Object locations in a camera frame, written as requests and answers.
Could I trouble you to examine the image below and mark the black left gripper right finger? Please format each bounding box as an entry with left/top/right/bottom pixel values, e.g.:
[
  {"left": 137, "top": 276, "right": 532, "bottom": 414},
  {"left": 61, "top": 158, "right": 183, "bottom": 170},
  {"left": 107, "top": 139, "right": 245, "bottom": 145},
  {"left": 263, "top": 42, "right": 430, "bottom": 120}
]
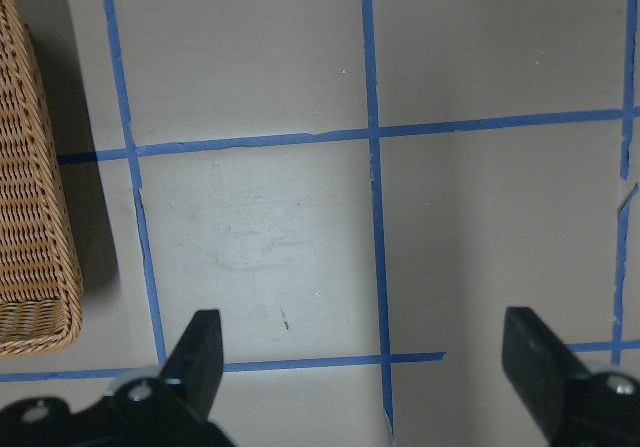
[{"left": 502, "top": 307, "right": 590, "bottom": 440}]

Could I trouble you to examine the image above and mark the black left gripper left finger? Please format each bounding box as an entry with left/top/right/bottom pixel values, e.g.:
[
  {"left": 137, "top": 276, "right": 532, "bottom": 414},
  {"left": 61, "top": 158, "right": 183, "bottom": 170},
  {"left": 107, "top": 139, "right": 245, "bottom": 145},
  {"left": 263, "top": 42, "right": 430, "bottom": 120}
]
[{"left": 159, "top": 309, "right": 222, "bottom": 420}]

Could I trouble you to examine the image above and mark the brown wicker basket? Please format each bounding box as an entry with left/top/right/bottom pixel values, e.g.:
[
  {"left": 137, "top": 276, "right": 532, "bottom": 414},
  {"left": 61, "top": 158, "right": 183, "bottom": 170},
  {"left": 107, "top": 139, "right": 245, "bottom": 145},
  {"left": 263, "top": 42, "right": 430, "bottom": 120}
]
[{"left": 1, "top": 0, "right": 83, "bottom": 358}]

